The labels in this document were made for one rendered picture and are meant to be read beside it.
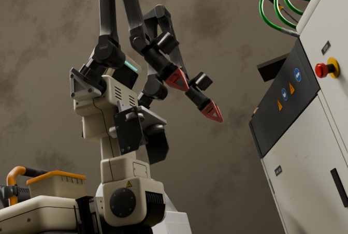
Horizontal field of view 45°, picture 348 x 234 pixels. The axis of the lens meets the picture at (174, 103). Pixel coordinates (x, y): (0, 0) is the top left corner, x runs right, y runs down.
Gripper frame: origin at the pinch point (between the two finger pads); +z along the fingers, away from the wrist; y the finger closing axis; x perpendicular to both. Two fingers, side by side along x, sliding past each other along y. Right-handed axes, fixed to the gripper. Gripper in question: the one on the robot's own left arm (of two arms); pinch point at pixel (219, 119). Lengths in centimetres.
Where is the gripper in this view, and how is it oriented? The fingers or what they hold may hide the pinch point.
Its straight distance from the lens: 178.2
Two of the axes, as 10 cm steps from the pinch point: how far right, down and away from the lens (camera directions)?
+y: 3.6, 2.7, 9.0
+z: 6.3, 6.4, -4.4
